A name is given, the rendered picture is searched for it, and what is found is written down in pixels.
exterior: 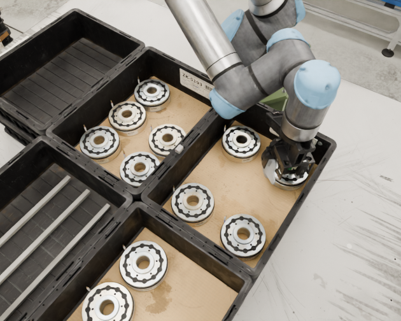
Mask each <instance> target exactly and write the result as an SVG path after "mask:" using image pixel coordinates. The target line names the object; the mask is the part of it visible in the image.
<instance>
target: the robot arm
mask: <svg viewBox="0 0 401 321"><path fill-rule="evenodd" d="M164 1H165V3H166V5H167V6H168V8H169V9H170V11H171V13H172V15H173V17H174V18H175V20H176V21H177V23H178V25H179V27H180V29H181V30H182V32H183V34H184V35H185V37H186V39H187V40H188V42H189V44H190V46H191V47H192V49H193V51H194V52H195V54H196V56H197V58H198V59H199V61H200V63H201V64H202V67H203V68H204V70H205V71H206V73H207V75H208V76H209V78H210V80H211V81H212V83H213V85H214V86H215V87H214V88H213V89H212V91H211V92H210V93H209V99H210V101H211V104H212V106H213V108H214V109H215V111H216V112H217V113H218V114H219V116H221V117H222V118H224V119H231V118H233V117H235V116H237V115H238V114H240V113H242V112H245V111H246V110H247V109H248V108H250V107H252V106H253V105H255V104H257V103H258V102H260V101H261V100H263V99H265V98H266V97H268V96H269V95H271V94H273V93H275V92H276V91H278V90H279V89H281V88H283V87H284V88H285V90H286V92H287V94H288V103H287V105H286V108H285V111H279V110H276V111H271V112H268V113H266V120H265V123H266V124H268V125H269V126H270V127H271V128H272V129H273V130H274V131H275V132H276V133H277V134H278V135H279V138H275V139H274V140H272V141H271V142H270V145H269V146H267V147H266V149H265V150H264V152H263V153H262V155H261V161H262V170H263V173H264V176H265V177H266V178H268V179H269V181H270V182H271V183H272V184H273V185H274V184H275V174H274V172H275V170H276V167H277V164H278V168H277V170H276V173H277V175H278V178H279V180H280V179H281V178H282V175H286V174H289V175H290V174H294V175H295V177H296V179H299V175H303V174H304V173H305V172H306V173H307V174H309V173H310V171H311V169H312V167H313V165H314V163H315V161H314V159H313V156H312V154H311V152H313V151H314V150H315V148H316V147H315V145H314V143H313V138H314V137H315V135H316V134H317V132H318V130H319V128H320V126H321V124H322V122H323V120H324V118H325V116H326V114H327V112H328V110H329V107H330V105H331V104H332V103H333V101H334V100H335V98H336V95H337V90H338V88H339V85H340V83H341V76H340V73H339V71H338V70H337V68H336V67H333V66H331V65H330V63H329V62H327V61H322V60H316V58H315V56H314V55H313V53H312V51H311V49H310V46H309V43H308V42H307V41H306V40H305V39H304V37H303V36H302V34H301V33H300V32H298V30H296V29H292V27H295V26H296V25H297V24H298V23H299V22H300V21H301V20H303V19H304V17H305V15H306V11H305V8H304V4H303V2H302V0H249V1H248V6H249V9H248V10H246V11H244V10H242V9H238V10H236V11H234V12H233V13H232V14H230V15H229V16H228V17H227V18H226V19H225V20H224V21H223V23H222V24H221V25H220V23H219V21H218V20H217V18H216V17H215V15H214V13H213V11H212V10H211V8H210V6H209V5H208V3H207V1H206V0H164ZM309 160H310V161H309ZM309 164H311V166H310V168H308V165H309ZM279 171H280V172H279ZM280 173H281V174H280Z"/></svg>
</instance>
